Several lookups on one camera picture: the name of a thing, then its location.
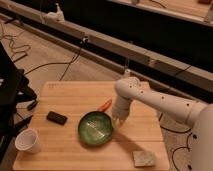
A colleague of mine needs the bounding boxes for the green ceramic bowl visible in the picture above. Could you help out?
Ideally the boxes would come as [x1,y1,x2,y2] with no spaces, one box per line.
[78,111,113,146]

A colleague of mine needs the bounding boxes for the black floor cable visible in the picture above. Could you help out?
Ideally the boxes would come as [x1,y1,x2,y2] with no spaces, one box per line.
[23,36,90,82]

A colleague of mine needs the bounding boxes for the black tangled cables right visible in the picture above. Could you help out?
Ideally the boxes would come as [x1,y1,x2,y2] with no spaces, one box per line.
[158,113,196,171]

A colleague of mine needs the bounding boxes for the beige square sponge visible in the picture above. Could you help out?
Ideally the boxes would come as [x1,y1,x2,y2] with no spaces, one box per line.
[133,151,155,167]

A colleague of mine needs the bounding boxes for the orange carrot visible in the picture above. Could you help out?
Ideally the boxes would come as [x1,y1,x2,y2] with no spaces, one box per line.
[98,99,112,112]

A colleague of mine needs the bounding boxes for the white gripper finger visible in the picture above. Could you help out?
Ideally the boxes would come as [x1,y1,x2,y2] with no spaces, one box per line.
[114,119,123,128]

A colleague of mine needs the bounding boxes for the white paper cup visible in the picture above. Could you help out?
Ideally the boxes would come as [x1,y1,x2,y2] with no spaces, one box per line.
[15,128,41,154]

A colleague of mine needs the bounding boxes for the small clear bottle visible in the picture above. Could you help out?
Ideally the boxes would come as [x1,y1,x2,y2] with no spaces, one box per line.
[123,69,131,78]

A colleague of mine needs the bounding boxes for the black rectangular block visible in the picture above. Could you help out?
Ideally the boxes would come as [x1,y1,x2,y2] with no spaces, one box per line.
[46,111,67,125]

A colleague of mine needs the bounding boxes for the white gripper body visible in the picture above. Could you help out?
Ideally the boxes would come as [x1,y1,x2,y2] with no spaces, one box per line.
[112,97,131,121]

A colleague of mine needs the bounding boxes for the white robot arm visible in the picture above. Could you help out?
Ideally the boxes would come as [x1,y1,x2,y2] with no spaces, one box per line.
[112,77,213,171]

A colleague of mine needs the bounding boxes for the white object on rail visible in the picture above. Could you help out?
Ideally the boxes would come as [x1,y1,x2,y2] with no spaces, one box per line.
[46,4,65,22]

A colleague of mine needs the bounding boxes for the black chair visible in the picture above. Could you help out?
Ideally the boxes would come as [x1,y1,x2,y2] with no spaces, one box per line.
[0,42,37,164]

